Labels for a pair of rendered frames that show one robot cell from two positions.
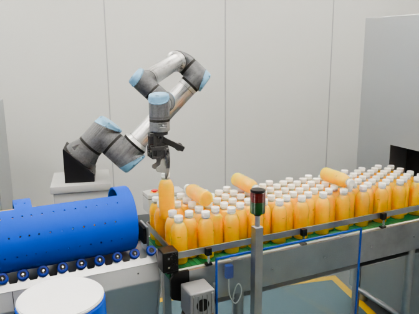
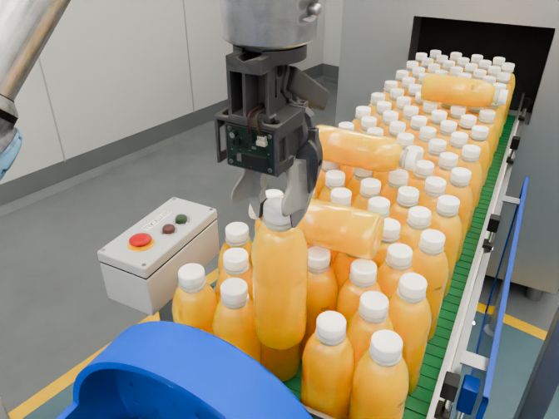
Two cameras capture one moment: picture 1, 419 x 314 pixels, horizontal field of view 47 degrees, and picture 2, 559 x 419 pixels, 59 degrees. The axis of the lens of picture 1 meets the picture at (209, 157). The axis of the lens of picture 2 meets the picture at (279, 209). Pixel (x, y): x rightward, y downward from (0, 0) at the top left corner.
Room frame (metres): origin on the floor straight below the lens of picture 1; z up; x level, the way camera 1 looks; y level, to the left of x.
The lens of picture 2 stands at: (1.73, 0.51, 1.57)
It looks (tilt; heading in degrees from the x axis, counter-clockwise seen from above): 32 degrees down; 322
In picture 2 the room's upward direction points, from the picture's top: straight up
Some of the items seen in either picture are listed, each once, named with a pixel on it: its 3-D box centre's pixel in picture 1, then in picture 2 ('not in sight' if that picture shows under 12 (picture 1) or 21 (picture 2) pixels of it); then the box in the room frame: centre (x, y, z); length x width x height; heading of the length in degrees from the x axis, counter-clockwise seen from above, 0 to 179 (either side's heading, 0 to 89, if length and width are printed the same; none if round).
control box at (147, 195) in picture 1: (163, 199); (164, 251); (2.41, 0.24, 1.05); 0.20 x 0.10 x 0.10; 115
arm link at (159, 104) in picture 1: (159, 106); not in sight; (2.12, 0.22, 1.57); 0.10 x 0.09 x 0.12; 174
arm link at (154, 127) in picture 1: (159, 126); (272, 18); (2.11, 0.22, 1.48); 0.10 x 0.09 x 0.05; 25
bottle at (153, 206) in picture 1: (156, 219); (197, 327); (2.26, 0.26, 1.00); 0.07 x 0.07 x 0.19
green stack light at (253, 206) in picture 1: (257, 206); not in sight; (1.89, -0.20, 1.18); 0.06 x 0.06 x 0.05
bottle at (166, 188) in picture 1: (166, 197); (279, 278); (2.12, 0.20, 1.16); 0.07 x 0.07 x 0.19
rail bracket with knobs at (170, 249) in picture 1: (168, 260); not in sight; (1.90, 0.18, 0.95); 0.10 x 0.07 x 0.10; 25
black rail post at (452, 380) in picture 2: (208, 256); (447, 396); (1.95, 0.01, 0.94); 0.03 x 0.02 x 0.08; 115
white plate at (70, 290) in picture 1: (60, 297); not in sight; (1.44, 0.49, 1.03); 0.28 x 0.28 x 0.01
